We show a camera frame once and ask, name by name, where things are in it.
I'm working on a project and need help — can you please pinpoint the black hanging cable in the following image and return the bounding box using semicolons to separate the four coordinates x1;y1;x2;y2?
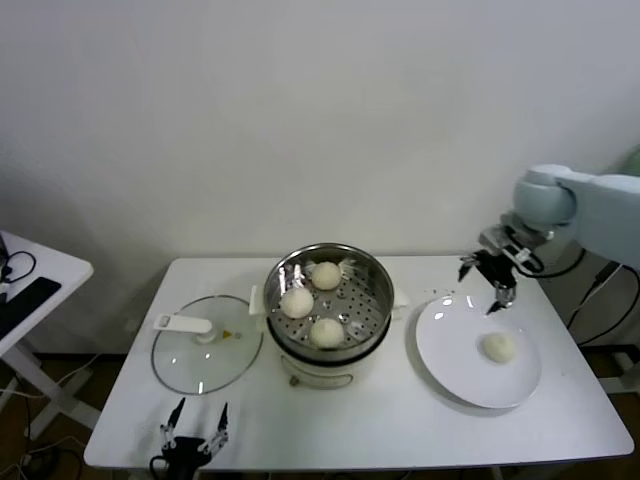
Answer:
574;294;640;349

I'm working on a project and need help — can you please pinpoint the black floor cable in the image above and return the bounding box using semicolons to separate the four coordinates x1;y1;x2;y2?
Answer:
19;392;34;444

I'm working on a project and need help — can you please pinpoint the thin black looped cable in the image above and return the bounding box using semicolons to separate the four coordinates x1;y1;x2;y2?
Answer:
2;250;38;286

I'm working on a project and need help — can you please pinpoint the white steamed baozi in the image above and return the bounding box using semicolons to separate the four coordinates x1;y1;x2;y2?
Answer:
279;288;315;320
309;318;345;350
481;332;518;364
310;261;344;291

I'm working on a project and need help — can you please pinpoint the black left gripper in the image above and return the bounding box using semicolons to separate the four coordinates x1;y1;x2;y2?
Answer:
159;397;231;480

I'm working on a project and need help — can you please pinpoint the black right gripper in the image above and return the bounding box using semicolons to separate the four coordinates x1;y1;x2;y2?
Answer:
457;247;519;316

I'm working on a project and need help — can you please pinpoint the pale green container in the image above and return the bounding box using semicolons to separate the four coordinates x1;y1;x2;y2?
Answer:
614;148;640;177

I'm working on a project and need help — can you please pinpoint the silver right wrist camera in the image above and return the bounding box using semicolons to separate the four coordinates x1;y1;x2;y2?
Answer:
478;225;509;251

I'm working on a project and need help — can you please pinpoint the black phone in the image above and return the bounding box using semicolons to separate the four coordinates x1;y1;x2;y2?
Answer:
0;277;63;341

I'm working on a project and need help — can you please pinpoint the white side table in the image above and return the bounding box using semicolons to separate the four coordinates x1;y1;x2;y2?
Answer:
0;229;101;432

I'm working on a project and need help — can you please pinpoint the stainless steel steamer basket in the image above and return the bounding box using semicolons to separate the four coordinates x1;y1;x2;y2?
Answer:
263;243;395;363

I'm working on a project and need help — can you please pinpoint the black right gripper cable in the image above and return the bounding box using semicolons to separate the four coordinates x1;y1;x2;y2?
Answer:
519;247;587;280

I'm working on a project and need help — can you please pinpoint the white cable bundle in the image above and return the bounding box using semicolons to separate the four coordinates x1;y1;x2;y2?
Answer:
0;434;86;480

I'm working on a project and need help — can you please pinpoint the black cable with adapter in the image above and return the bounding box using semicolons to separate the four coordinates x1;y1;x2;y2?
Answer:
567;262;640;326

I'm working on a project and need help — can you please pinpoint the white electric cooker base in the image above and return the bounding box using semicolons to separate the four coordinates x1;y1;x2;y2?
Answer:
248;276;410;392

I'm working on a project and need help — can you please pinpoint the white floor cable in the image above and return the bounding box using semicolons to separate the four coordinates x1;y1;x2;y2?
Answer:
0;352;104;401

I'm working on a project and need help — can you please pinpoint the white round plate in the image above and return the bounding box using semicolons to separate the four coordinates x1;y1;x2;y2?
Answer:
413;294;543;410

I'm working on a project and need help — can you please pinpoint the glass lid with white handle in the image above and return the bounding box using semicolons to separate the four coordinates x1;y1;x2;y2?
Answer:
151;295;265;396

